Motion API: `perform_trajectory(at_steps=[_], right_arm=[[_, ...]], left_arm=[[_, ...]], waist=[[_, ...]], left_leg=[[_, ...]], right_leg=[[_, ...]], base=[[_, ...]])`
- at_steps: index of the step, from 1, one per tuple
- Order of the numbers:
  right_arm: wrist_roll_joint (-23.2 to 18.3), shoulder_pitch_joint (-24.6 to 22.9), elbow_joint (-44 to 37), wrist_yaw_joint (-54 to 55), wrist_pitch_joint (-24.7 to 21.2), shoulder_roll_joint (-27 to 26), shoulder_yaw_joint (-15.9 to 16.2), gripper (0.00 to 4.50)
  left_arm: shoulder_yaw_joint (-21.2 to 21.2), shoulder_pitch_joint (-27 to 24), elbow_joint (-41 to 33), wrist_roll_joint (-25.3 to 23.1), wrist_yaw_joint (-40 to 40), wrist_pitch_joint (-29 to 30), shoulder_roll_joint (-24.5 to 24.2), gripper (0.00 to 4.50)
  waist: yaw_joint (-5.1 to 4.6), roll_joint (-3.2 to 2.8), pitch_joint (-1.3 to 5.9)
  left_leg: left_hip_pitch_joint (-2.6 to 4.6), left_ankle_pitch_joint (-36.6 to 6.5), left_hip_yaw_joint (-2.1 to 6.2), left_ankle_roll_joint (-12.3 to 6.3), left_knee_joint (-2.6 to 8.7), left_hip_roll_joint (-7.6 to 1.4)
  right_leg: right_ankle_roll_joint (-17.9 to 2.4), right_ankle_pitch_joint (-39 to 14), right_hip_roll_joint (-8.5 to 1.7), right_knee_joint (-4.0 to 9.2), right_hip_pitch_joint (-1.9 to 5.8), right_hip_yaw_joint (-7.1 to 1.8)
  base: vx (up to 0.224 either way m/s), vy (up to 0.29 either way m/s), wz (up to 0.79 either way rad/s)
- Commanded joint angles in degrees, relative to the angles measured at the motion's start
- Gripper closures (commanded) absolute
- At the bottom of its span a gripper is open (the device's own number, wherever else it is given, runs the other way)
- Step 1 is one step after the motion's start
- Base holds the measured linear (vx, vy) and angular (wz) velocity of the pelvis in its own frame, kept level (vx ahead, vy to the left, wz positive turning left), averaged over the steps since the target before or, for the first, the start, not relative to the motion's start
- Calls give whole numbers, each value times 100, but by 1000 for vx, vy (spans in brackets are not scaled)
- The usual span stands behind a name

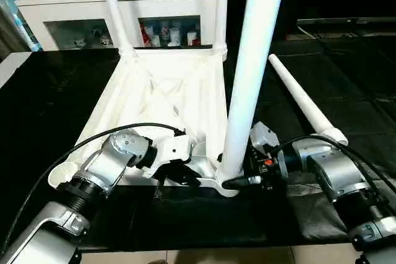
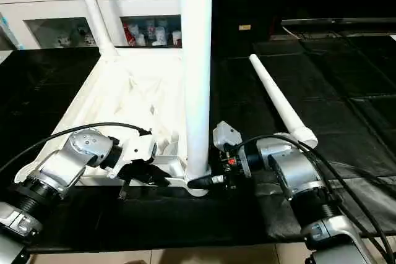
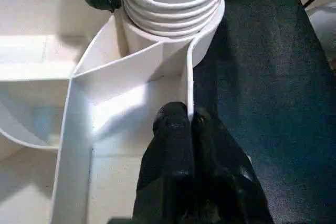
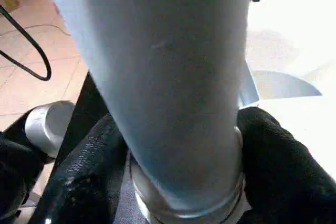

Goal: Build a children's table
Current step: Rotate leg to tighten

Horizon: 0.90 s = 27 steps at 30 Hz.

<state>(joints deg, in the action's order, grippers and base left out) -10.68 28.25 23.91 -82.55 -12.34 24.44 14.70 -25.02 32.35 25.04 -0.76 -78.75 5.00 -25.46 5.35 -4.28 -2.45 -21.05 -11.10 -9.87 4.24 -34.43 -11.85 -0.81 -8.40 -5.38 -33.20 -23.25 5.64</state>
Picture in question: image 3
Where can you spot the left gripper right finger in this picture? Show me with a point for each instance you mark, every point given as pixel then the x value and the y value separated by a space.
pixel 226 182

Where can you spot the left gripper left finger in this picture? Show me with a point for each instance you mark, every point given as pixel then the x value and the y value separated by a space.
pixel 168 166

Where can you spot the black work mat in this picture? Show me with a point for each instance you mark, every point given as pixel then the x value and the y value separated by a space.
pixel 273 87

